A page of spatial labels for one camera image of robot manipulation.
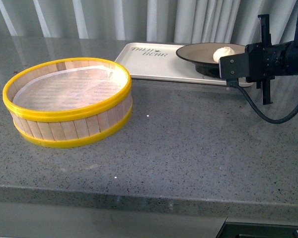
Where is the black camera cable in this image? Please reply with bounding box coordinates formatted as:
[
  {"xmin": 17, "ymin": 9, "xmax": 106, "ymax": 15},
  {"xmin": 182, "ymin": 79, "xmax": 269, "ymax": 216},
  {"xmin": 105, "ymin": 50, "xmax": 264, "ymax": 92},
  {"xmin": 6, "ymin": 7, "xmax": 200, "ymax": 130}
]
[{"xmin": 234, "ymin": 83, "xmax": 298, "ymax": 124}]

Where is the yellow wooden steamer basket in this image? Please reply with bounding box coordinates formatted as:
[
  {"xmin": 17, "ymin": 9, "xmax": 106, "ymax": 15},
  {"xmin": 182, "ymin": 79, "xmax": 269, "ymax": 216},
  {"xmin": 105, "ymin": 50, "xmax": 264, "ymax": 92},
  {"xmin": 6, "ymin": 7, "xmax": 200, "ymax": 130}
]
[{"xmin": 2, "ymin": 58, "xmax": 133, "ymax": 148}]

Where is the beige plate with black rim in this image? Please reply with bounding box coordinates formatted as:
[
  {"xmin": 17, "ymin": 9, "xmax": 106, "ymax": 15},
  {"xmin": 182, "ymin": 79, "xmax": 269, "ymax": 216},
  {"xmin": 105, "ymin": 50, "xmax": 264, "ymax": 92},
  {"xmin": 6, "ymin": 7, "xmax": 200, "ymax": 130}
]
[{"xmin": 176, "ymin": 43, "xmax": 245, "ymax": 78}]

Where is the grey curtain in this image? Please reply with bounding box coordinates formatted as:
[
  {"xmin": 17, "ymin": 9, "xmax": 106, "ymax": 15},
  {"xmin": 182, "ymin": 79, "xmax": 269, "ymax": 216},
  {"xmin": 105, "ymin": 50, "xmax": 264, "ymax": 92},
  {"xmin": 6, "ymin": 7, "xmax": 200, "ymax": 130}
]
[{"xmin": 0, "ymin": 0, "xmax": 298, "ymax": 45}]

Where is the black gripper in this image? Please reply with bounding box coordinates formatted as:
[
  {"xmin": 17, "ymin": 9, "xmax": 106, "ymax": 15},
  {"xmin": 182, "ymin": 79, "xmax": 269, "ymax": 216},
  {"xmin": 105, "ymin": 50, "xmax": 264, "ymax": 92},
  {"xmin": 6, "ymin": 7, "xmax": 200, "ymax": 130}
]
[{"xmin": 245, "ymin": 14, "xmax": 293, "ymax": 105}]

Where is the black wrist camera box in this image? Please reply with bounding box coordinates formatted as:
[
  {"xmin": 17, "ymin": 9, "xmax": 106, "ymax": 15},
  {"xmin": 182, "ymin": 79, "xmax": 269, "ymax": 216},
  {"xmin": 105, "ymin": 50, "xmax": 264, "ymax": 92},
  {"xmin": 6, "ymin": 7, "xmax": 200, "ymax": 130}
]
[{"xmin": 219, "ymin": 53, "xmax": 250, "ymax": 87}]

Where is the white steamed bun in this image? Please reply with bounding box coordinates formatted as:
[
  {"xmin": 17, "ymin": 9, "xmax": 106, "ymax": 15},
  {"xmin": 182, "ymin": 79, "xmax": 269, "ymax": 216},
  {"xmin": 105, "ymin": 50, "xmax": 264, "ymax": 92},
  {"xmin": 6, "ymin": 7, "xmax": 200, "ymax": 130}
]
[{"xmin": 213, "ymin": 47, "xmax": 235, "ymax": 63}]

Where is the white rectangular tray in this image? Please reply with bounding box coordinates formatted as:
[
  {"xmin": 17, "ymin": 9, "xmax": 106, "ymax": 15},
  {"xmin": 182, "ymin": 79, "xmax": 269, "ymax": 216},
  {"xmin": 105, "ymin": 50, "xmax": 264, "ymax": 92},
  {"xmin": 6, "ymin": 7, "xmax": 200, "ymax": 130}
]
[{"xmin": 114, "ymin": 42, "xmax": 254, "ymax": 88}]

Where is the white steamer liner cloth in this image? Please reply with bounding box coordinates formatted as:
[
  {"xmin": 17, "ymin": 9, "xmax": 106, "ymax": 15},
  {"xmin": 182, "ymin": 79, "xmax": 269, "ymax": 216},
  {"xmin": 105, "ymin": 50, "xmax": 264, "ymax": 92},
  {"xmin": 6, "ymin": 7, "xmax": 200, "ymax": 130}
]
[{"xmin": 13, "ymin": 65, "xmax": 128, "ymax": 111}]

